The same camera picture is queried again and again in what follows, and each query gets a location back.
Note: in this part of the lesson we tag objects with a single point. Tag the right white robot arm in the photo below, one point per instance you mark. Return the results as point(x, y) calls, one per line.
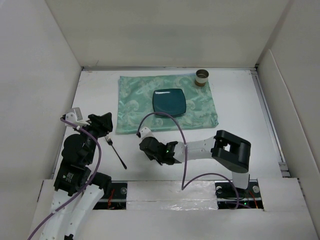
point(229, 150)

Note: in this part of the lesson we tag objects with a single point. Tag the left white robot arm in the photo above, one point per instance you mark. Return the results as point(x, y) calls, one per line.
point(68, 214)

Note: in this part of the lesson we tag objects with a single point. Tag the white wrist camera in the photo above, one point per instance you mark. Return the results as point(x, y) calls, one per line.
point(74, 118)
point(144, 132)

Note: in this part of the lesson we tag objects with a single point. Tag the teal square plate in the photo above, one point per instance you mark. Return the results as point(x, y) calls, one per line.
point(171, 101)

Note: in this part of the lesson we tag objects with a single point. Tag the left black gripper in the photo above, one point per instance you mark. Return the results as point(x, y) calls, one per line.
point(102, 124)

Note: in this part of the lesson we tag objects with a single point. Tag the green patterned cloth placemat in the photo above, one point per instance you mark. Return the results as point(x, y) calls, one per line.
point(135, 96)

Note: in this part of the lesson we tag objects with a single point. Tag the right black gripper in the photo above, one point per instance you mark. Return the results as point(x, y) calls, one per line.
point(151, 157)

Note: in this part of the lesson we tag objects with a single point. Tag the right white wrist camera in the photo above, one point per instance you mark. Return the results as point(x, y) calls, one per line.
point(144, 132)

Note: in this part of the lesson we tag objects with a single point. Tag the steel cup with cork base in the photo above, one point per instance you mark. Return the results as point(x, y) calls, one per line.
point(201, 77)

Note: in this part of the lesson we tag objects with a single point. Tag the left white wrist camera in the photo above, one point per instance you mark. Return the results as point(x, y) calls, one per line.
point(74, 118)

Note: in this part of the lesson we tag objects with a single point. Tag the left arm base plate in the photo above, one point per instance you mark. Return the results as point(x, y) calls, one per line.
point(115, 199)

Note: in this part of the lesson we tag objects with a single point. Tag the black metal fork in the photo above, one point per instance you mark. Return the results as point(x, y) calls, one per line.
point(110, 143)

